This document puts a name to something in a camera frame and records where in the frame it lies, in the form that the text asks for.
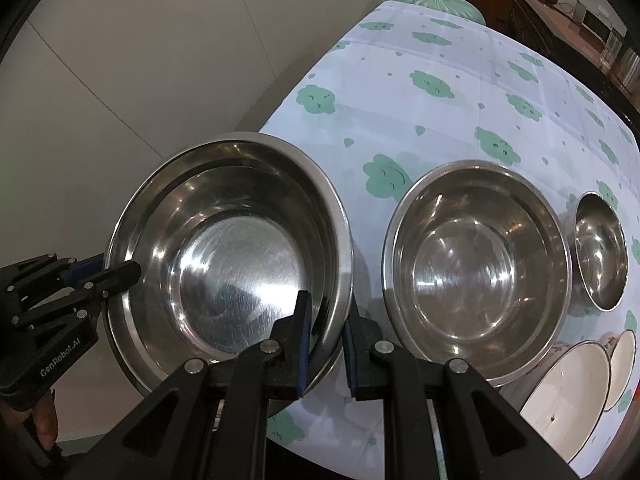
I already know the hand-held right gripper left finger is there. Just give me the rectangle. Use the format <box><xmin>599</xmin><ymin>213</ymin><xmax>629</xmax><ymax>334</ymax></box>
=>
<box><xmin>62</xmin><ymin>289</ymin><xmax>316</xmax><ymax>480</ymax></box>

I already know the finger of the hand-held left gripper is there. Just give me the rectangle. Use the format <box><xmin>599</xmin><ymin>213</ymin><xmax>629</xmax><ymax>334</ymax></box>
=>
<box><xmin>9</xmin><ymin>254</ymin><xmax>107</xmax><ymax>302</ymax></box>
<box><xmin>69</xmin><ymin>260</ymin><xmax>144</xmax><ymax>322</ymax></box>

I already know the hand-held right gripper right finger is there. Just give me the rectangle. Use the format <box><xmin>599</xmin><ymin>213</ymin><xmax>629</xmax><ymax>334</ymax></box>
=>
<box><xmin>342</xmin><ymin>297</ymin><xmax>596</xmax><ymax>480</ymax></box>

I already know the large steel bowl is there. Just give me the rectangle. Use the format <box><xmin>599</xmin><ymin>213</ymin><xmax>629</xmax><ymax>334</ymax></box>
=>
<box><xmin>102</xmin><ymin>131</ymin><xmax>357</xmax><ymax>417</ymax></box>
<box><xmin>121</xmin><ymin>141</ymin><xmax>347</xmax><ymax>362</ymax></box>

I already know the medium steel bowl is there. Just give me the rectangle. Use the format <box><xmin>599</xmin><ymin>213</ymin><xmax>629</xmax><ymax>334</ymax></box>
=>
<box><xmin>382</xmin><ymin>160</ymin><xmax>573</xmax><ymax>387</ymax></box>

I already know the person's left hand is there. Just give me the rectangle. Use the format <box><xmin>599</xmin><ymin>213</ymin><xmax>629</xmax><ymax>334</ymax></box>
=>
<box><xmin>0</xmin><ymin>392</ymin><xmax>58</xmax><ymax>466</ymax></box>

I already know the white enamel plate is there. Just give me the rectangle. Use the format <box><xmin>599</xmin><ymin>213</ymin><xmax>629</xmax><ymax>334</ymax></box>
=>
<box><xmin>519</xmin><ymin>340</ymin><xmax>614</xmax><ymax>464</ymax></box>
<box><xmin>602</xmin><ymin>329</ymin><xmax>638</xmax><ymax>414</ymax></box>

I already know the green cloud print tablecloth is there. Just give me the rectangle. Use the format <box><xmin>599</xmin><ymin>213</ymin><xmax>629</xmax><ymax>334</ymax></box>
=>
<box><xmin>259</xmin><ymin>0</ymin><xmax>640</xmax><ymax>480</ymax></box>

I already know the small steel bowl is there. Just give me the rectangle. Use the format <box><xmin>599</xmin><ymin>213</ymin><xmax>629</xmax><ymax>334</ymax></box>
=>
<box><xmin>572</xmin><ymin>191</ymin><xmax>629</xmax><ymax>312</ymax></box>

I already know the green round stool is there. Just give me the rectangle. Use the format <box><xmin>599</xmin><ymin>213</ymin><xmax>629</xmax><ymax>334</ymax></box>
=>
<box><xmin>384</xmin><ymin>0</ymin><xmax>487</xmax><ymax>27</ymax></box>

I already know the dark wooden sideboard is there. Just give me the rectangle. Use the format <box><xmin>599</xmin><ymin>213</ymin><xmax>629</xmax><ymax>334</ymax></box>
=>
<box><xmin>509</xmin><ymin>0</ymin><xmax>640</xmax><ymax>128</ymax></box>

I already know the white appliance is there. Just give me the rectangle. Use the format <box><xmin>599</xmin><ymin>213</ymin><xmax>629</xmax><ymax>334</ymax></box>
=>
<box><xmin>584</xmin><ymin>7</ymin><xmax>615</xmax><ymax>37</ymax></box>

